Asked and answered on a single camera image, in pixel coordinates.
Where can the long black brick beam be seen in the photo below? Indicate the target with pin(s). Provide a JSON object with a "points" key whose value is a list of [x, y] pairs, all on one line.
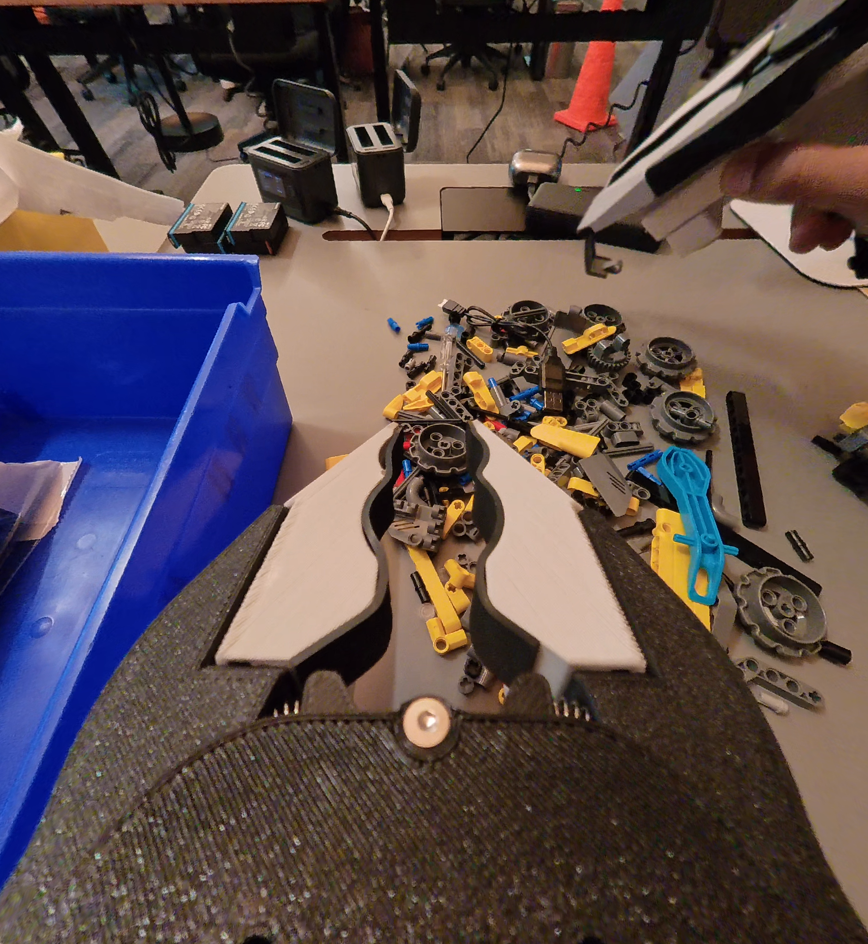
{"points": [[745, 457]]}

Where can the person's right hand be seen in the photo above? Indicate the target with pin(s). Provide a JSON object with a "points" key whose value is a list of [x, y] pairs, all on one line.
{"points": [[832, 184]]}

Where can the cyan brick separator tool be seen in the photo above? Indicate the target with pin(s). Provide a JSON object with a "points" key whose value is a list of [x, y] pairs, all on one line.
{"points": [[688, 509]]}

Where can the black power adapter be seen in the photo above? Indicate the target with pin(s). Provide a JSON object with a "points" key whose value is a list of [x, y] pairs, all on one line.
{"points": [[552, 217]]}

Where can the black open-lid battery charger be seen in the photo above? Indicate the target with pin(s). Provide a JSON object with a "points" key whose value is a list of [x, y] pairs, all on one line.
{"points": [[293, 184]]}

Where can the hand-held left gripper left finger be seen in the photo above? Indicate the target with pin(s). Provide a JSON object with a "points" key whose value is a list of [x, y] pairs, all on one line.
{"points": [[308, 582]]}

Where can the blue plastic storage bin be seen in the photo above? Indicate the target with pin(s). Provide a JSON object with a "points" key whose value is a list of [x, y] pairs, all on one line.
{"points": [[146, 369]]}

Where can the pile of toy brick pieces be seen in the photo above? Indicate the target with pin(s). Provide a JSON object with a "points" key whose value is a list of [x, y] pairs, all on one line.
{"points": [[681, 413]]}

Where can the yellow flat brick panel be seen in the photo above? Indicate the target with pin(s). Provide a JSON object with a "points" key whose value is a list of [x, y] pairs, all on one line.
{"points": [[673, 546]]}

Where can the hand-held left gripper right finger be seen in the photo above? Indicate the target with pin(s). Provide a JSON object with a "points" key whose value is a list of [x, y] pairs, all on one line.
{"points": [[559, 582]]}

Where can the dark bent brick piece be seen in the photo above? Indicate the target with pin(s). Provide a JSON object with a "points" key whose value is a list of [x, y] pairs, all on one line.
{"points": [[596, 258]]}

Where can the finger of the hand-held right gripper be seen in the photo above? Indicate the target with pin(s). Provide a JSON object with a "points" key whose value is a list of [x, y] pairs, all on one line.
{"points": [[625, 199]]}

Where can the black round stand base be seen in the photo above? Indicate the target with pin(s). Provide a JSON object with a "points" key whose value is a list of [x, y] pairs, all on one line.
{"points": [[194, 136]]}

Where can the yellow plastic bin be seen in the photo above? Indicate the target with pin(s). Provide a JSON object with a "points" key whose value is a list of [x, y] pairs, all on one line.
{"points": [[43, 236]]}

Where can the black two-slot battery charger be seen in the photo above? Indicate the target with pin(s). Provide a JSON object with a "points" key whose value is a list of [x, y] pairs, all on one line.
{"points": [[375, 169]]}

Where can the dark grey toothed wheel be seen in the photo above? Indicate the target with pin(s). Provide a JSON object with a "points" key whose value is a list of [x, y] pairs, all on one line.
{"points": [[780, 612]]}

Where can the orange traffic cone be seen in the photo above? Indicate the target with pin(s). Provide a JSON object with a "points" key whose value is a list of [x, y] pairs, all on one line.
{"points": [[592, 81]]}

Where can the black connector pin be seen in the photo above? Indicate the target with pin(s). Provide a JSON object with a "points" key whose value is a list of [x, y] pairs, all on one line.
{"points": [[799, 546]]}

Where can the background desk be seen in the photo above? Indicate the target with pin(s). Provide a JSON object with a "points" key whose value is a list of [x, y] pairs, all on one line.
{"points": [[330, 74], [380, 59]]}

